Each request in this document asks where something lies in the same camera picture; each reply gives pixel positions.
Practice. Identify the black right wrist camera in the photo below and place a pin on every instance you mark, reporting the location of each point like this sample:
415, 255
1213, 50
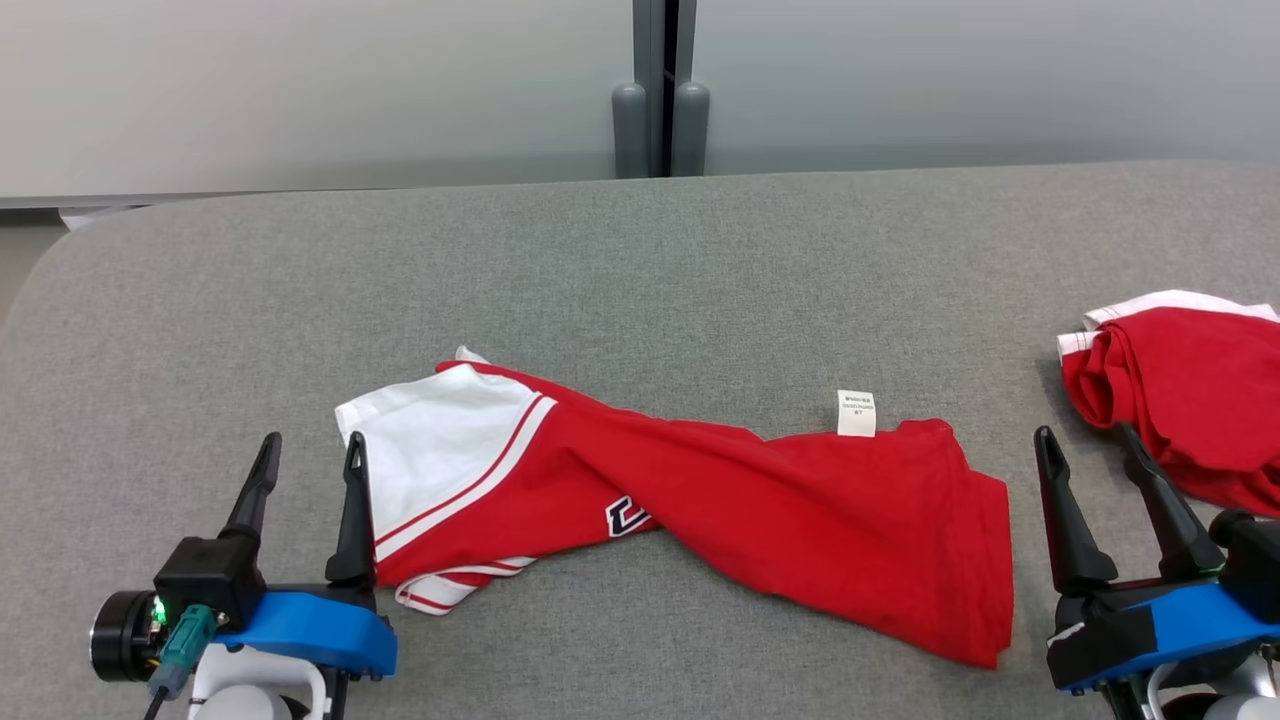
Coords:
1255, 560

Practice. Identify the grey rounded post foot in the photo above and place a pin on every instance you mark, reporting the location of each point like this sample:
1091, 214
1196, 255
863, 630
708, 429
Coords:
692, 130
630, 130

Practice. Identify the red shirt with white sleeves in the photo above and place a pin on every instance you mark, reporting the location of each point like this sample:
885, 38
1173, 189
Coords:
800, 520

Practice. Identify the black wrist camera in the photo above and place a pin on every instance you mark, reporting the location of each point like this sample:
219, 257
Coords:
1255, 560
205, 575

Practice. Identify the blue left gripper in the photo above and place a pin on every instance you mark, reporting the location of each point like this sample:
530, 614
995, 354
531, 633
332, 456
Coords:
310, 625

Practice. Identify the grey aluminium partition post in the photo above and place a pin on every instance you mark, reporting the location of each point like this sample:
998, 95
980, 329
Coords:
645, 60

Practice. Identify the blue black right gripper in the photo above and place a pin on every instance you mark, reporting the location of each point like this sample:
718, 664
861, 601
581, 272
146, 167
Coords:
1190, 620

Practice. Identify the red garment white striped trim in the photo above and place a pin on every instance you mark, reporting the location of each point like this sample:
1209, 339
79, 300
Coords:
1190, 400

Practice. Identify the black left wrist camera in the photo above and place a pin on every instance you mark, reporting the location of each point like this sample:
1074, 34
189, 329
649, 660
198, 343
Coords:
205, 575

